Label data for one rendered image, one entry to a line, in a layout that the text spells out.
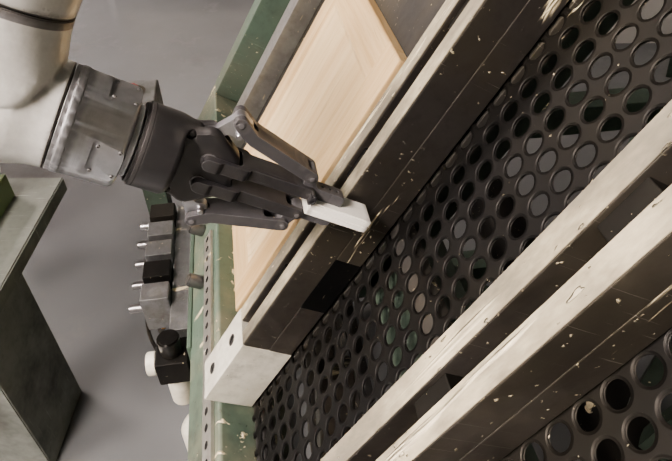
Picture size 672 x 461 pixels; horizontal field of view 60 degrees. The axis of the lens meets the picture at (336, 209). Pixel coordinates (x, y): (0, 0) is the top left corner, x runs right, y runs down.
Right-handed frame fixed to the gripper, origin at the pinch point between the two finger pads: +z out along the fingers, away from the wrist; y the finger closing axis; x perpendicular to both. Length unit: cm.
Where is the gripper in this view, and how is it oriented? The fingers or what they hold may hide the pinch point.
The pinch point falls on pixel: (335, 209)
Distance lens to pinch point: 58.4
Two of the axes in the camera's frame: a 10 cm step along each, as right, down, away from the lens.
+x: -1.6, -6.4, 7.5
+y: 4.9, -7.1, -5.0
